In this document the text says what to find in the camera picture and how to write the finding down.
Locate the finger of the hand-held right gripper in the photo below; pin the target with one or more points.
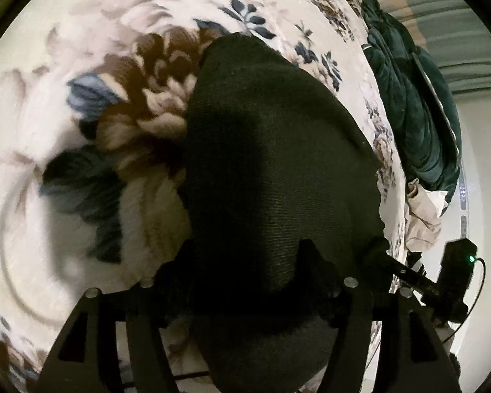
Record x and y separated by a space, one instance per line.
407 275

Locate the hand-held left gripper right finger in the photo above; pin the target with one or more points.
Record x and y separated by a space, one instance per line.
347 307

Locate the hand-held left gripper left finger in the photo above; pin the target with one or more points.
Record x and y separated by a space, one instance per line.
147 307

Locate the black striped sweater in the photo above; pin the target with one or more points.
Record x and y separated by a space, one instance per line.
270 151

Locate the beige garment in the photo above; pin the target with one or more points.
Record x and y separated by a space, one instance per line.
423 217

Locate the white headboard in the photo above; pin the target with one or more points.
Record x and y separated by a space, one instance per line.
485 196

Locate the dark green plush blanket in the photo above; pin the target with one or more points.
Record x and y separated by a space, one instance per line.
405 110

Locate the green curtain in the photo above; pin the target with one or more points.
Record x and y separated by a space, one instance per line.
454 37

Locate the floral bed blanket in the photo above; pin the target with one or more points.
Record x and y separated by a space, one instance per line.
65 28

